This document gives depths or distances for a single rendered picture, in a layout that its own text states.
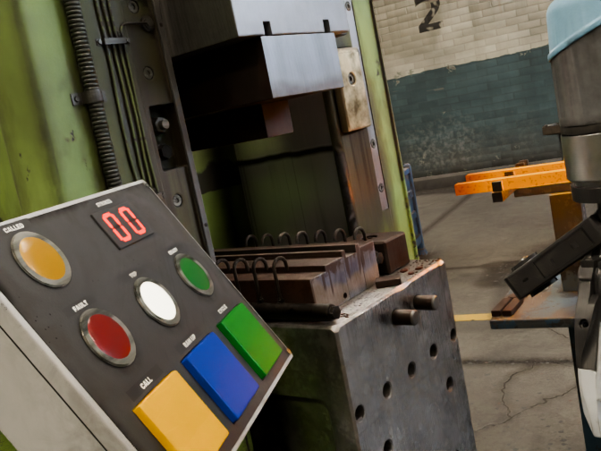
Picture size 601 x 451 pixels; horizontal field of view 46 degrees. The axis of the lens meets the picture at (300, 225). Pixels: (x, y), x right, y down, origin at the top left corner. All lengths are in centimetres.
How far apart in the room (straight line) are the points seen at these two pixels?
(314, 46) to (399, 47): 780
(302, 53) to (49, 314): 72
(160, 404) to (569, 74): 42
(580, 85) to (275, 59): 62
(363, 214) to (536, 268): 88
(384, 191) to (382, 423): 59
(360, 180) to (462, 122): 733
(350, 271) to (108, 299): 64
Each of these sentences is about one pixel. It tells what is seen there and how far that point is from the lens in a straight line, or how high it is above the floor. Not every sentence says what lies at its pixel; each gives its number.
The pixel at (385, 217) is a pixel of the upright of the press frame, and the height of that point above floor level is 98.
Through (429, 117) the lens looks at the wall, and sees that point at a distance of 892.
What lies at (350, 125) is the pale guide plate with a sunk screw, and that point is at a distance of 147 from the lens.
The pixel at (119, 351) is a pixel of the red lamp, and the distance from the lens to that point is 61.
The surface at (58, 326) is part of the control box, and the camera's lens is 58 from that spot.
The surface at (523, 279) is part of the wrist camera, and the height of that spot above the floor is 105.
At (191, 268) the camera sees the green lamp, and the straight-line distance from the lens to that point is 78.
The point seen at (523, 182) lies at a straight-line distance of 145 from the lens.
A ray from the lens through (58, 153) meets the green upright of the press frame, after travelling 100.
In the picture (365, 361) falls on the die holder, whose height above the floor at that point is 83.
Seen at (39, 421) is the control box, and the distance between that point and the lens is 58.
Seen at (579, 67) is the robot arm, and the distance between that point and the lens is 60.
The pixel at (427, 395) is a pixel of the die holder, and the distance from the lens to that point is 133.
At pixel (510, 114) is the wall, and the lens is 870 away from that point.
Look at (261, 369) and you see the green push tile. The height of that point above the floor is 99.
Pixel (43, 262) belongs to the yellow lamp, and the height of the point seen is 116.
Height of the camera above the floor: 124
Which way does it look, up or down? 9 degrees down
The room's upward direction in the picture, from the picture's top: 11 degrees counter-clockwise
